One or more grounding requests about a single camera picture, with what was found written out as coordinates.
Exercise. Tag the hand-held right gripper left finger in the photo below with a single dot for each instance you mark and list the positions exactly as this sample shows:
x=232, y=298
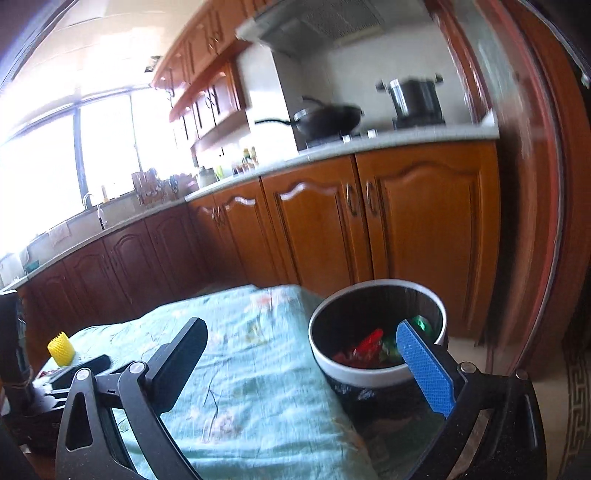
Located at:
x=184, y=355

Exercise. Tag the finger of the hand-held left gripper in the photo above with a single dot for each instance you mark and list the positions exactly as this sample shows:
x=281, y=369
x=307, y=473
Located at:
x=85, y=364

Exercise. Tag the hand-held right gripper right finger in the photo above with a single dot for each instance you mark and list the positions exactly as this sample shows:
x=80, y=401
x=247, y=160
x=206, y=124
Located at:
x=425, y=369

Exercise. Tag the crushed green can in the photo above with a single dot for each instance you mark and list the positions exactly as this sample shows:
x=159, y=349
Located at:
x=422, y=327

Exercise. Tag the white bin with black liner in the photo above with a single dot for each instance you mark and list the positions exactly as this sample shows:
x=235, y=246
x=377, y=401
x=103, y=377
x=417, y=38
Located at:
x=378, y=374

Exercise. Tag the red snack packet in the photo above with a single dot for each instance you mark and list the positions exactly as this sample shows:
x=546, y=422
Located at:
x=369, y=344

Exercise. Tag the teal floral tablecloth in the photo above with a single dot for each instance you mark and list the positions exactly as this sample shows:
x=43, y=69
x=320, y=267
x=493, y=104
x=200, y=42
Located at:
x=258, y=369

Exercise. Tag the brown wooden base cabinets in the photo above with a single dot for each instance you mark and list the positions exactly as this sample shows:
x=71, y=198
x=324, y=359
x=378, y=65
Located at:
x=415, y=221

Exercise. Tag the chrome sink faucet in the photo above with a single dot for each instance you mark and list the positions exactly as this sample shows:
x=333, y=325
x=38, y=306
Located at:
x=97, y=210

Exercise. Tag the patterned floor rug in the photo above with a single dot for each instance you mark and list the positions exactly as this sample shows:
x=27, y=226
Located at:
x=577, y=397

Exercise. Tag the utensil drying rack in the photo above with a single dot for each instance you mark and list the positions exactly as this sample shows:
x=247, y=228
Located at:
x=148, y=188

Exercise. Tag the yellow bottle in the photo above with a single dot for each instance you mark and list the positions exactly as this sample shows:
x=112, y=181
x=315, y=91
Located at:
x=104, y=194

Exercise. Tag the small steel pot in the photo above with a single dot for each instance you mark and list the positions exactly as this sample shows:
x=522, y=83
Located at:
x=206, y=177

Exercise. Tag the green cup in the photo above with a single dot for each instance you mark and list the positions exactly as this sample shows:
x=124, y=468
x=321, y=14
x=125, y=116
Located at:
x=219, y=173

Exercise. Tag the group of condiment bottles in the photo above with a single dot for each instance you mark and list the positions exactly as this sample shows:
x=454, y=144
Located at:
x=245, y=162

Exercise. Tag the kitchen window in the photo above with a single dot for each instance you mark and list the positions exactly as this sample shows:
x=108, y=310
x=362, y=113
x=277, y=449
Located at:
x=106, y=138

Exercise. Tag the grey kitchen countertop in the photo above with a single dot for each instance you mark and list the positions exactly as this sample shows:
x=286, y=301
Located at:
x=415, y=136

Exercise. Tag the gas stove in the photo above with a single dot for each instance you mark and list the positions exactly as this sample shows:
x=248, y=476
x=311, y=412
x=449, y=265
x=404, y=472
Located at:
x=369, y=134

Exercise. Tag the black wok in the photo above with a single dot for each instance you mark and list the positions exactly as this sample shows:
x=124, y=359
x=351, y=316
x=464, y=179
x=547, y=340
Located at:
x=328, y=120

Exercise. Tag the steel stock pot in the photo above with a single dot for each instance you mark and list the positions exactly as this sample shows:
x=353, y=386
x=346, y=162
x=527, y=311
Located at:
x=413, y=99

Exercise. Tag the range hood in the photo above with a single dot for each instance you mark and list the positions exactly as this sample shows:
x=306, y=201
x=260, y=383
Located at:
x=318, y=21

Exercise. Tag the glass door wooden frame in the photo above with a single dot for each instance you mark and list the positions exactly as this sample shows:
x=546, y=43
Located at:
x=531, y=184

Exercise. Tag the wooden wall cabinets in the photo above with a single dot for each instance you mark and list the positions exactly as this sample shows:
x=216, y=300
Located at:
x=203, y=55

